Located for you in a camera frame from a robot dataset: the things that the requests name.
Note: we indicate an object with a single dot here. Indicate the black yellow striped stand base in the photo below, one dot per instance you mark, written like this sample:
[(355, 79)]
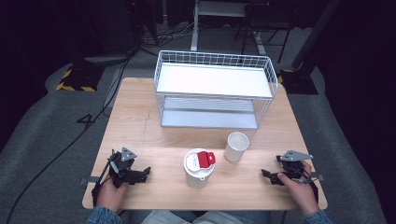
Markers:
[(299, 82), (79, 79)]

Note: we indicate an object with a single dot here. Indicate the black metal chair frame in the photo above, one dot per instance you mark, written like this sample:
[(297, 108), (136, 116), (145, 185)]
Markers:
[(264, 25)]

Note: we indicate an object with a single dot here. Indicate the grey table edge bracket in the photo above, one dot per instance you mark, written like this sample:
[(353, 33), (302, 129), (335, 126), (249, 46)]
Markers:
[(319, 177), (90, 179)]

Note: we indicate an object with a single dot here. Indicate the person's leg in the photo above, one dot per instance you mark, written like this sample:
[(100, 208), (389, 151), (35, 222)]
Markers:
[(236, 218), (155, 218)]

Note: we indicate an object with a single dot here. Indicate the white tumbler with red lid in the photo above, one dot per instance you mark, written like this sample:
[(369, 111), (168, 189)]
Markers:
[(197, 177)]

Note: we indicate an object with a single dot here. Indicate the person's left leg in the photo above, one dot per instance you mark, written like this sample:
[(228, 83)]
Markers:
[(155, 218)]

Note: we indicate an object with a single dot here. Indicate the white cup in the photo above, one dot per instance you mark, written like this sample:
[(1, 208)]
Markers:
[(235, 151)]

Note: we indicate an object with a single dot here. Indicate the person's right leg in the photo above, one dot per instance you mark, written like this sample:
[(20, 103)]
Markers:
[(236, 218)]

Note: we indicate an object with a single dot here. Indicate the person's right hand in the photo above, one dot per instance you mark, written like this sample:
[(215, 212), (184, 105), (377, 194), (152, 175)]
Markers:
[(303, 194)]

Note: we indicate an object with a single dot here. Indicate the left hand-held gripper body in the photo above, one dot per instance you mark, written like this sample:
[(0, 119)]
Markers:
[(120, 168)]

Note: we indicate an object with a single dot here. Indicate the person's left hand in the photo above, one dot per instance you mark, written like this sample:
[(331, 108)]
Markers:
[(109, 196)]

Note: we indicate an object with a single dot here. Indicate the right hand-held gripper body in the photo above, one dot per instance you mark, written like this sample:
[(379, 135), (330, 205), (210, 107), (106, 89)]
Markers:
[(294, 166)]

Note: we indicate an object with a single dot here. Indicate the white metal stand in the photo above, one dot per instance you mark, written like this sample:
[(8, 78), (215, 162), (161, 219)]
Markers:
[(195, 25)]

